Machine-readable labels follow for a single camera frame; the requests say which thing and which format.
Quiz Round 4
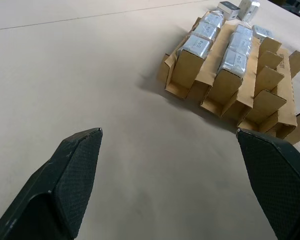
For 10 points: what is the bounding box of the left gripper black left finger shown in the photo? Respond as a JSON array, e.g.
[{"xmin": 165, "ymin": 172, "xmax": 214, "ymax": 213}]
[{"xmin": 0, "ymin": 127, "xmax": 104, "ymax": 240}]

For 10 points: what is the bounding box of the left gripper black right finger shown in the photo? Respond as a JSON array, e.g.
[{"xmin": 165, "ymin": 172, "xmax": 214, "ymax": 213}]
[{"xmin": 235, "ymin": 128, "xmax": 300, "ymax": 240}]

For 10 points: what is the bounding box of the brown cardboard divider tray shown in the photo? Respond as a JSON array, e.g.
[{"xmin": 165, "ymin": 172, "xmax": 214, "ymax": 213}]
[{"xmin": 156, "ymin": 16, "xmax": 300, "ymax": 146}]

